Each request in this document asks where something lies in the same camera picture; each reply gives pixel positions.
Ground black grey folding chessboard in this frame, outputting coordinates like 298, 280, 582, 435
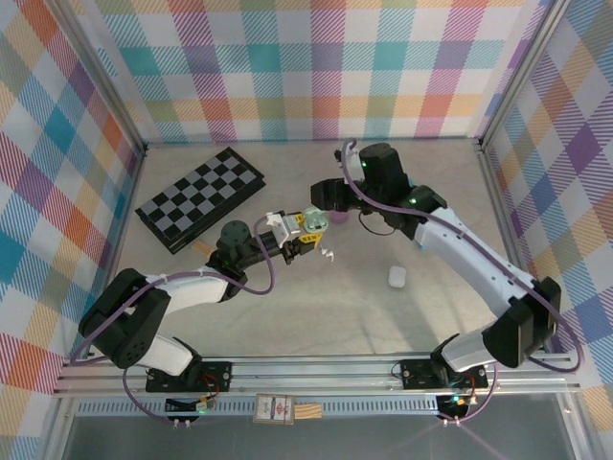
133, 147, 267, 255

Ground small wooden block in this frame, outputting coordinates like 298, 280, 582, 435
292, 402, 322, 421

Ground small controller board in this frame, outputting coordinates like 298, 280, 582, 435
438, 393, 473, 419
165, 395, 216, 417

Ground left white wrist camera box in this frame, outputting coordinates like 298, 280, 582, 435
264, 210, 304, 246

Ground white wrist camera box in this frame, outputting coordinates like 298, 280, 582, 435
333, 141, 363, 186
264, 210, 304, 246

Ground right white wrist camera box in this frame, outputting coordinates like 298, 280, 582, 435
333, 141, 363, 186

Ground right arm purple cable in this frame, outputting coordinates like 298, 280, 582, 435
333, 138, 586, 426

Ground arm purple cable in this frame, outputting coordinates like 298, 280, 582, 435
333, 138, 586, 426
69, 215, 277, 426

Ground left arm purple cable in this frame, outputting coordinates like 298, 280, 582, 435
69, 215, 277, 426

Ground aluminium side rail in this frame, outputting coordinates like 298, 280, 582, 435
85, 146, 148, 360
476, 138, 550, 356

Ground aluminium mounting rail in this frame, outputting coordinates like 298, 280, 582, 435
51, 352, 584, 400

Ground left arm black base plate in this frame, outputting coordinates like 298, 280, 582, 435
145, 359, 234, 394

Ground aluminium frame post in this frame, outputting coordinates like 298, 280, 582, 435
475, 0, 574, 150
45, 0, 148, 157

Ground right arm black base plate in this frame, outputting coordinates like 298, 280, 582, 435
399, 356, 489, 390

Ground perforated metal cable tray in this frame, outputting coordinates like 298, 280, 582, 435
75, 400, 442, 418

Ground aluminium frame leg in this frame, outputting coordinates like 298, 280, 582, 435
557, 392, 593, 460
40, 395, 78, 460

